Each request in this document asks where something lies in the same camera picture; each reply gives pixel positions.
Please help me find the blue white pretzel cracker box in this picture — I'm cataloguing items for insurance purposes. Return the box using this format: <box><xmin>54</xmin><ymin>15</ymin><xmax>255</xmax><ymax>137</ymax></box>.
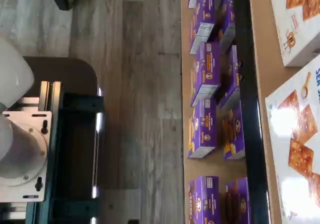
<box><xmin>264</xmin><ymin>57</ymin><xmax>320</xmax><ymax>224</ymax></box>

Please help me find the black shelf rail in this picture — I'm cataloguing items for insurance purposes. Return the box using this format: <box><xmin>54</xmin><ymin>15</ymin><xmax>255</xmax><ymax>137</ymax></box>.
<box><xmin>231</xmin><ymin>0</ymin><xmax>272</xmax><ymax>224</ymax></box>

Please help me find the aluminium extrusion post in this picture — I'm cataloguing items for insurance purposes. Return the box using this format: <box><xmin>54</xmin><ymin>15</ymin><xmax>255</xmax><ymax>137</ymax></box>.
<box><xmin>38</xmin><ymin>80</ymin><xmax>63</xmax><ymax>113</ymax></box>

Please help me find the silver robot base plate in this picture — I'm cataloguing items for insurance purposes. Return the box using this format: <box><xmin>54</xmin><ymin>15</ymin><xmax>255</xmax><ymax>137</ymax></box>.
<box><xmin>0</xmin><ymin>110</ymin><xmax>53</xmax><ymax>203</ymax></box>

